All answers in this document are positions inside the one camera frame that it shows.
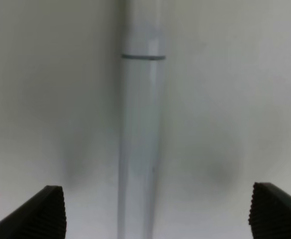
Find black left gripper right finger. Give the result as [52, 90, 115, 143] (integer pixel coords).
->
[248, 183, 291, 239]

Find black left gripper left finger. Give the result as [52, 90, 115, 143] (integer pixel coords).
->
[0, 186, 67, 239]

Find white marker pen red caps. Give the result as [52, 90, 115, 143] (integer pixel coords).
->
[118, 0, 166, 239]

